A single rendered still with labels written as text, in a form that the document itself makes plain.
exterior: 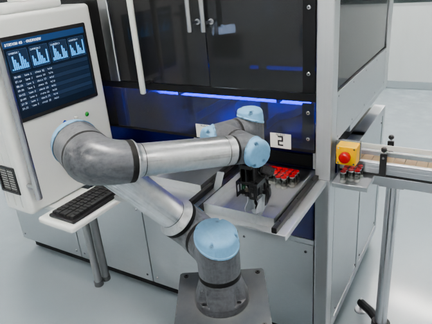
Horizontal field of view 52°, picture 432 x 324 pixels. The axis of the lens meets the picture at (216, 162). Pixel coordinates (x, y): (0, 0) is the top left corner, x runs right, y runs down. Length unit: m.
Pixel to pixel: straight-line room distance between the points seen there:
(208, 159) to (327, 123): 0.68
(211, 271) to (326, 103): 0.74
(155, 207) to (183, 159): 0.22
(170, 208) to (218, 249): 0.17
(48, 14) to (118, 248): 1.32
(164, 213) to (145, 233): 1.20
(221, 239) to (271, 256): 0.87
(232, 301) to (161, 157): 0.46
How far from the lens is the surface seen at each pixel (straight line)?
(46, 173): 1.91
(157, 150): 0.98
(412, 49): 6.22
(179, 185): 1.70
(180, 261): 2.33
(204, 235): 1.16
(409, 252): 2.93
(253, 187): 1.31
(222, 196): 1.62
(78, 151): 0.96
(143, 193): 1.14
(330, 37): 1.55
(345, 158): 1.61
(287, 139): 1.70
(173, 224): 1.22
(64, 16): 1.93
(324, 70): 1.58
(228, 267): 1.18
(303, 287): 2.03
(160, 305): 2.54
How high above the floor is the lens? 1.65
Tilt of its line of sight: 24 degrees down
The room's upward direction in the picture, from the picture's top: 5 degrees counter-clockwise
